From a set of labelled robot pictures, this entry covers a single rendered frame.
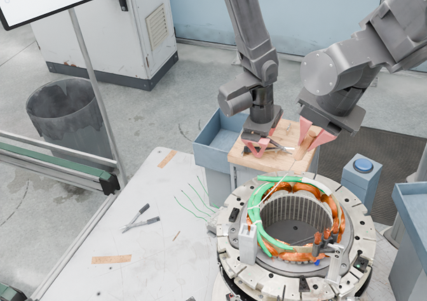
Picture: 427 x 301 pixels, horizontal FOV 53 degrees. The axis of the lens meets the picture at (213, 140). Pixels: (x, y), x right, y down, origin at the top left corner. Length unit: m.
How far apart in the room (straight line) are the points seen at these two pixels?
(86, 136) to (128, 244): 1.16
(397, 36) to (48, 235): 2.17
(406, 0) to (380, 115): 2.50
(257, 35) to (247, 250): 0.41
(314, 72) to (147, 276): 0.84
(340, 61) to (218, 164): 0.67
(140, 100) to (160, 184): 1.81
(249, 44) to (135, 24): 2.19
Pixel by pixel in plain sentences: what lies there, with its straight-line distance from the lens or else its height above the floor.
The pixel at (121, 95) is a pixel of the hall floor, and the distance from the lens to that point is 3.30.
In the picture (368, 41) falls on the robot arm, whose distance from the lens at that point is 0.59.
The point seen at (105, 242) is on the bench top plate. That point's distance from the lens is 1.33.
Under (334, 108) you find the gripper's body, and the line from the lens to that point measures 0.64.
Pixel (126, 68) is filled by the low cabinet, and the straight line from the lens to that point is 3.26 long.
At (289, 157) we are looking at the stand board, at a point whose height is 1.06.
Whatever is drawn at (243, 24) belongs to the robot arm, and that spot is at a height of 1.44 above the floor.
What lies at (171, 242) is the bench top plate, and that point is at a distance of 1.28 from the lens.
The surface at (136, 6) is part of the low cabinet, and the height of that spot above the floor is 0.67.
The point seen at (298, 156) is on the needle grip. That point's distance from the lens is 0.74.
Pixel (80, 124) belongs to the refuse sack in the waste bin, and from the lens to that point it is 2.29.
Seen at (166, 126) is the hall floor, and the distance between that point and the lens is 2.91.
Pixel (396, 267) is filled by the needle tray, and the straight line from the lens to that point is 1.17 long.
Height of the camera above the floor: 1.81
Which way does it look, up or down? 41 degrees down
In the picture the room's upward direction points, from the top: 6 degrees counter-clockwise
